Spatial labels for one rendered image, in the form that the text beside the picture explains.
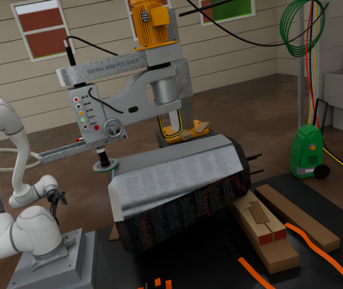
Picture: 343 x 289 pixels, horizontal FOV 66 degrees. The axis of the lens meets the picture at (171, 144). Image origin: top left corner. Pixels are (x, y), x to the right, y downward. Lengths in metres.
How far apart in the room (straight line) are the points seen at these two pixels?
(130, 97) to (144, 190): 0.73
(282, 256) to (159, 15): 2.01
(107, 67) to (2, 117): 0.82
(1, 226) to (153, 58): 1.47
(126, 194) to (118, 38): 6.44
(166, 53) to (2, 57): 6.80
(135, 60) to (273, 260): 1.83
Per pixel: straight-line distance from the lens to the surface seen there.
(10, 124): 1.61
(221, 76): 8.85
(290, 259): 2.32
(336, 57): 4.76
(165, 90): 2.23
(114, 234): 2.96
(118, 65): 2.07
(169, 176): 2.13
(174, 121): 3.01
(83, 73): 2.02
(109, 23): 8.15
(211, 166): 2.19
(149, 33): 2.18
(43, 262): 1.56
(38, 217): 1.46
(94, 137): 2.09
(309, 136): 3.24
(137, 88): 2.13
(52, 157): 2.15
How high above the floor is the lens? 1.80
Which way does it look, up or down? 22 degrees down
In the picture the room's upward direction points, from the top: 12 degrees counter-clockwise
